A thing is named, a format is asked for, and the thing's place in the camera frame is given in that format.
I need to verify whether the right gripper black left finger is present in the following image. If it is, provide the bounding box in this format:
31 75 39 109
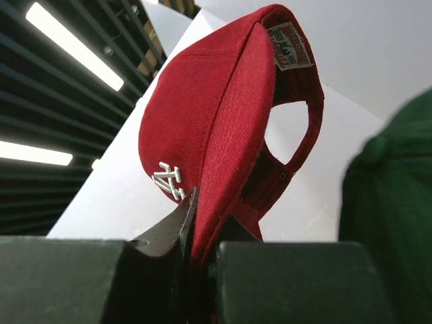
130 187 199 314

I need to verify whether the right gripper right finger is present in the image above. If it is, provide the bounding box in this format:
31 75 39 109
207 215 262 279

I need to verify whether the red cap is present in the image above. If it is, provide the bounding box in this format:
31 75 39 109
138 4 324 267

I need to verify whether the dark green cap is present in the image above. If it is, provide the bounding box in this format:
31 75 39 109
338 90 431 323

